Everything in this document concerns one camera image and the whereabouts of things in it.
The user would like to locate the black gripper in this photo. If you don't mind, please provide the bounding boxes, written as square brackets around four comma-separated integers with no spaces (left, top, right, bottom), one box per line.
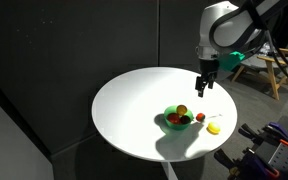
[194,57,220,99]

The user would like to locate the orange round fruit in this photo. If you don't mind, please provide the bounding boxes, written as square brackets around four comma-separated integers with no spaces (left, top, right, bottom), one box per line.
[176,104,189,117]

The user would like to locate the green plastic bowl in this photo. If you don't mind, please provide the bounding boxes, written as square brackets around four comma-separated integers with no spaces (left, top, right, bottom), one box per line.
[163,105,195,132]

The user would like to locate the small red tomato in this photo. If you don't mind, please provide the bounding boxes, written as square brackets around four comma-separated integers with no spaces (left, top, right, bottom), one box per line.
[196,112,207,123]

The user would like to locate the dark red plum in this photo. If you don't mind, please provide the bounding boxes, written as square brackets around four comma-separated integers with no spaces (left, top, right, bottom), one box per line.
[179,115,192,125]

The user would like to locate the yellow lemon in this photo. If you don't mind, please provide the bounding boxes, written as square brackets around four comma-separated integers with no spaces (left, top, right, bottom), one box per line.
[206,121,222,136]

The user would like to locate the wooden stool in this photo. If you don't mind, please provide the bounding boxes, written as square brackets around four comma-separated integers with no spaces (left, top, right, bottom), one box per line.
[231,47,288,101]

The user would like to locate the purple clamp orange tips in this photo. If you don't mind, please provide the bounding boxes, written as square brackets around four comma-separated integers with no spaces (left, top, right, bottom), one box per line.
[213,147,281,180]
[237,121,288,150]

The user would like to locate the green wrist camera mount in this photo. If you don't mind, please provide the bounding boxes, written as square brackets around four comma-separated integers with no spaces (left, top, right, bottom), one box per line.
[217,50,246,72]

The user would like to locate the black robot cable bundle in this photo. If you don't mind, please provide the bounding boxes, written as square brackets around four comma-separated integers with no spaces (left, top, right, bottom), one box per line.
[265,29,288,90]

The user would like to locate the white table pedestal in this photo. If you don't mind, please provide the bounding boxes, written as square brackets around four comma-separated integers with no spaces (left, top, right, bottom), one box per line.
[160,161,179,180]

